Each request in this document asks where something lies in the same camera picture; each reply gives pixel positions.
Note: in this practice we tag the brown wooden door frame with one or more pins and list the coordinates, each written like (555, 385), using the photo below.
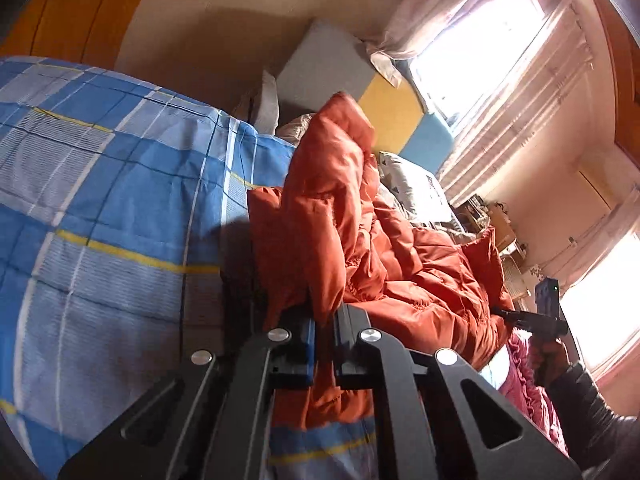
(620, 60)

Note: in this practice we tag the pink ruffled blanket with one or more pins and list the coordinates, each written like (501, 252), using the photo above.
(525, 395)

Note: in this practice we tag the white printed pillow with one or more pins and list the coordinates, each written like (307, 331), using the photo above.
(415, 185)

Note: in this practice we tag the grey yellow blue headboard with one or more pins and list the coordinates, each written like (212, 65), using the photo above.
(390, 105)

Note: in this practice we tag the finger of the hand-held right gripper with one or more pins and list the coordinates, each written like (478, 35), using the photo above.
(515, 318)

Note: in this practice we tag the wooden rattan chair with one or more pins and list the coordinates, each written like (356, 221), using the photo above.
(515, 275)

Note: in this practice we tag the orange puffer jacket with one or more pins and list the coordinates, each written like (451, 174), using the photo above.
(410, 270)

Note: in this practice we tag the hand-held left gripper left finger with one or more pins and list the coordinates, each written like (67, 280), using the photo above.
(306, 355)

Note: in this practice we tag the short beige patterned curtain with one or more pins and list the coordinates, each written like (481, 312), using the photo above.
(450, 5)

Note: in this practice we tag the grey patterned cloth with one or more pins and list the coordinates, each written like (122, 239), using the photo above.
(387, 67)

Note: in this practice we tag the orange wooden wardrobe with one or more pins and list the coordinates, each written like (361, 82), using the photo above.
(75, 10)

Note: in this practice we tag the bed with blue plaid sheet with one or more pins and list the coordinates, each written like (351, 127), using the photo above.
(100, 185)

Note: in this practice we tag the pink sheer curtain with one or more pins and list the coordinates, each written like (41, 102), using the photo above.
(600, 245)

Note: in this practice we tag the white cushion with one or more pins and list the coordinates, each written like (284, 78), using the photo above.
(265, 105)

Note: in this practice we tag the bright side window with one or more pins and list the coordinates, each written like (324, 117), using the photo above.
(600, 320)

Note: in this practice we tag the long beige patterned curtain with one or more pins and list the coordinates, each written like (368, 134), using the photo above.
(525, 110)

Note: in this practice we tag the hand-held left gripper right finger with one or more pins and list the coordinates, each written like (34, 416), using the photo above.
(345, 355)

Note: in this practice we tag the cluttered wooden desk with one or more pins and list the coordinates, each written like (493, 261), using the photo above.
(502, 232)

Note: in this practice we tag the person's right forearm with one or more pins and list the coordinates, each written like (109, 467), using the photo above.
(595, 415)

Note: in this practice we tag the person's right hand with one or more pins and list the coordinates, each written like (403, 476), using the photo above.
(550, 362)

